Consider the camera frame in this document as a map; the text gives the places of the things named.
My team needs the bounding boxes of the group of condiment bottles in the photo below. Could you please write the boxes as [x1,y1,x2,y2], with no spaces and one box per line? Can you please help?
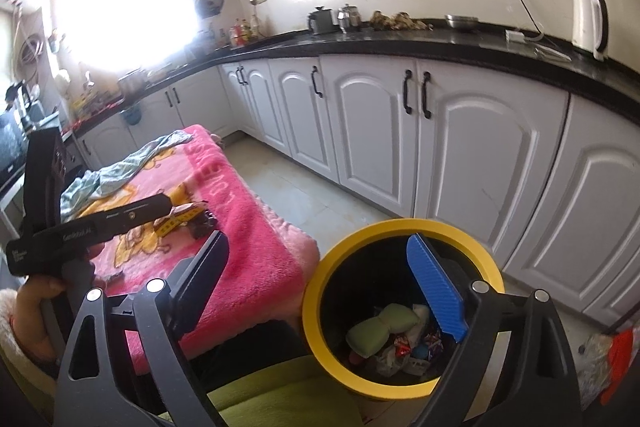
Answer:
[227,14,263,48]

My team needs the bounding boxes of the white printed wrapper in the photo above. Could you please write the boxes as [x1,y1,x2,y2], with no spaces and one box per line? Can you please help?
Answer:
[410,303,433,343]

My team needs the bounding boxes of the dark countertop appliance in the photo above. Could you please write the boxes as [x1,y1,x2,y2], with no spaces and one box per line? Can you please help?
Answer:
[0,112,26,188]

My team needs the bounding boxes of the steel cooking pot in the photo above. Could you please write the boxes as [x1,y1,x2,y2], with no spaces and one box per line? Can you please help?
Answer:
[117,69,148,95]

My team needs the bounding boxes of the brown snack bar wrapper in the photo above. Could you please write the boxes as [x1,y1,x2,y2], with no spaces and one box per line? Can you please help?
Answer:
[192,209,218,238]

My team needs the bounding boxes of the brown yellow packet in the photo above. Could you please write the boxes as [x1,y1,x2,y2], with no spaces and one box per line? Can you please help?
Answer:
[154,202,206,235]

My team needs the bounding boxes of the white electric kettle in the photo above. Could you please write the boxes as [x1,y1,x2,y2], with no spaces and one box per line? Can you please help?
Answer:
[571,0,610,60]

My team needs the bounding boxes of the person's left forearm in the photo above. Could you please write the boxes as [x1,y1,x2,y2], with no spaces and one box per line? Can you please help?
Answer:
[0,288,58,427]

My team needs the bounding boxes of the pile of brown roots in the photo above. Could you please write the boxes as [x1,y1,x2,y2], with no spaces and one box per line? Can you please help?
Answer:
[370,10,433,32]

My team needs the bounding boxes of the person's left hand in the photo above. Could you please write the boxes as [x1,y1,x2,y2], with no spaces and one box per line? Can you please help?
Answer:
[12,278,67,362]

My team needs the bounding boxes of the clear plastic wrapper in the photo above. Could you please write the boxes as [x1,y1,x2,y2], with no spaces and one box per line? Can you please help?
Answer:
[375,347,416,378]

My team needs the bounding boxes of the clear plastic bag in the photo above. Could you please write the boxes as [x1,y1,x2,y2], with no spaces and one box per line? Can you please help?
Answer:
[577,332,613,398]

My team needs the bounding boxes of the yellow rimmed black trash bin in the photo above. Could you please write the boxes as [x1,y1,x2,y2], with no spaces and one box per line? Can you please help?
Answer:
[301,218,505,403]

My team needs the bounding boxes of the pink printed blanket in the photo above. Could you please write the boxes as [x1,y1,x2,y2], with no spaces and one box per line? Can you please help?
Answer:
[60,124,321,378]

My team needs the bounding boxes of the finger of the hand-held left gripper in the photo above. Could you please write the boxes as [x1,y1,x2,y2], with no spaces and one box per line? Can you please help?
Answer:
[97,193,174,233]

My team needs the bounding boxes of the black kitchen countertop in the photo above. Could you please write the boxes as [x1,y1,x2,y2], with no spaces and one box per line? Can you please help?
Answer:
[65,19,640,128]

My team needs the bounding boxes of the green foam fruit net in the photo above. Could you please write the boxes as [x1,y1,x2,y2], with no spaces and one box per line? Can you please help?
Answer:
[346,303,421,353]

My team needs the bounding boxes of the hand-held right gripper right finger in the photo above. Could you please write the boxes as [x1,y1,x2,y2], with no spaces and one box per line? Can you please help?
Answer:
[406,233,583,427]

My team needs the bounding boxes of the white kitchen cabinets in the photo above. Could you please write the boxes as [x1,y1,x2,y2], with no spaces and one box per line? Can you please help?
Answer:
[75,54,640,328]

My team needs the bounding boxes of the red bag on floor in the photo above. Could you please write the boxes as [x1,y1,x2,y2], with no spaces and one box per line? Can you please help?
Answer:
[600,327,636,405]

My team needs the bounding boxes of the steel teapot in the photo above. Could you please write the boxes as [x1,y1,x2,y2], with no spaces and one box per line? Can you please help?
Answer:
[336,4,362,32]

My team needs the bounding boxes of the dark kettle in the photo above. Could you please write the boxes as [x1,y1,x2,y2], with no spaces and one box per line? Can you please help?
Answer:
[307,7,338,35]

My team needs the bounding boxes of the light blue cloth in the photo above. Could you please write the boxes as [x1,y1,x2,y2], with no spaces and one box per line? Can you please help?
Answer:
[60,131,195,212]

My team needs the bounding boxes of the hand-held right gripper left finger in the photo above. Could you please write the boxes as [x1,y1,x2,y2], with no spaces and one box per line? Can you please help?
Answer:
[52,229,231,427]

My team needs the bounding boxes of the steel bowl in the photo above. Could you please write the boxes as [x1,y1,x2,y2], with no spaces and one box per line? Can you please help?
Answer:
[445,13,480,32]

